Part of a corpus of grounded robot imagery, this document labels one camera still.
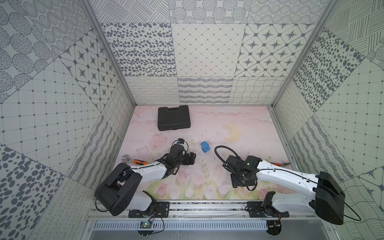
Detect orange handled pliers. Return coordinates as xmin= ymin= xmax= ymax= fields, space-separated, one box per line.
xmin=271 ymin=163 xmax=291 ymax=167

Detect white perforated cable duct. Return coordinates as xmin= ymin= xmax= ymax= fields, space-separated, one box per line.
xmin=94 ymin=220 xmax=268 ymax=231

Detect light blue long lego brick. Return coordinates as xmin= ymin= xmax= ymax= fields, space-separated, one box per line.
xmin=201 ymin=142 xmax=211 ymax=153

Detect black plastic tool case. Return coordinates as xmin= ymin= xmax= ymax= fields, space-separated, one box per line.
xmin=158 ymin=105 xmax=191 ymax=131

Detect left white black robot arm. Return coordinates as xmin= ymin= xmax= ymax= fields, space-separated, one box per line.
xmin=95 ymin=140 xmax=196 ymax=216

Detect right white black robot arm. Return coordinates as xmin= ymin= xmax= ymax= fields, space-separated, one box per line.
xmin=223 ymin=156 xmax=345 ymax=225

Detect aluminium rail frame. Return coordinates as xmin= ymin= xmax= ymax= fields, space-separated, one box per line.
xmin=84 ymin=199 xmax=333 ymax=222

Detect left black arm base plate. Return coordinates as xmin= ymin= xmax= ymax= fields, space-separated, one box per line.
xmin=129 ymin=201 xmax=170 ymax=218

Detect pink floral table mat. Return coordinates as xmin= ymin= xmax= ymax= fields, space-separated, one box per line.
xmin=116 ymin=106 xmax=291 ymax=200

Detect adjustable wrench orange handle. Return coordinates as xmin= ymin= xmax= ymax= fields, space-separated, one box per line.
xmin=121 ymin=155 xmax=149 ymax=166

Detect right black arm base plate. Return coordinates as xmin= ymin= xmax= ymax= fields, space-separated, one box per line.
xmin=245 ymin=201 xmax=290 ymax=218

